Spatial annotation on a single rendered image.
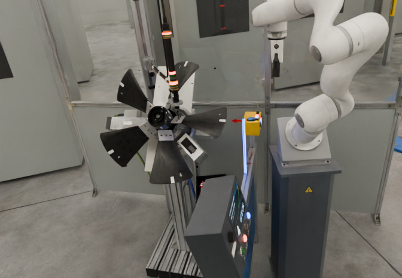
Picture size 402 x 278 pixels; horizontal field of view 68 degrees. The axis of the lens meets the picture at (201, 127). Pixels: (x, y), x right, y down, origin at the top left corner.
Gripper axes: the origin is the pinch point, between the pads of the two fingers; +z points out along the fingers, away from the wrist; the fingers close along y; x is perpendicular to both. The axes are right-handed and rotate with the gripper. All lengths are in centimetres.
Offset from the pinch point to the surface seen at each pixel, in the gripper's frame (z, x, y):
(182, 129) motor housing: 34, 51, 6
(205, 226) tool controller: 19, 16, -80
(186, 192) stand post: 100, 65, 31
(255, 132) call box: 42.5, 12.0, 21.5
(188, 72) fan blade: 2.7, 45.9, 12.0
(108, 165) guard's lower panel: 108, 155, 70
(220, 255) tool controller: 26, 12, -83
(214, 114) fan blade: 23.2, 31.4, 3.4
